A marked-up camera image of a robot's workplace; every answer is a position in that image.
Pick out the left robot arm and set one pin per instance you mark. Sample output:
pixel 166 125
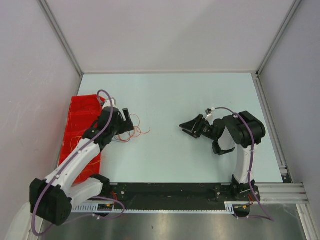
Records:
pixel 54 197

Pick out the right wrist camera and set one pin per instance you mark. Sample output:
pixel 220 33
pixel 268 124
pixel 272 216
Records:
pixel 209 114

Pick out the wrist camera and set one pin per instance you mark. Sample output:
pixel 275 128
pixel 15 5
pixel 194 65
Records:
pixel 104 103
pixel 209 114

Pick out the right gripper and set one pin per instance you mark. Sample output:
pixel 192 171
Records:
pixel 195 132

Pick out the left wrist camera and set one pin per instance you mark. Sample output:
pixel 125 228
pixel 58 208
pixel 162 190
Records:
pixel 104 103

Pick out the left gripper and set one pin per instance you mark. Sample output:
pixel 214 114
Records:
pixel 125 125

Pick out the red plastic bin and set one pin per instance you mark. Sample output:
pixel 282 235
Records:
pixel 83 111

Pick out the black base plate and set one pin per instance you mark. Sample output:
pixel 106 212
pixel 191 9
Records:
pixel 179 196

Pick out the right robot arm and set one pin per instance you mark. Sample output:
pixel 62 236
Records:
pixel 241 132

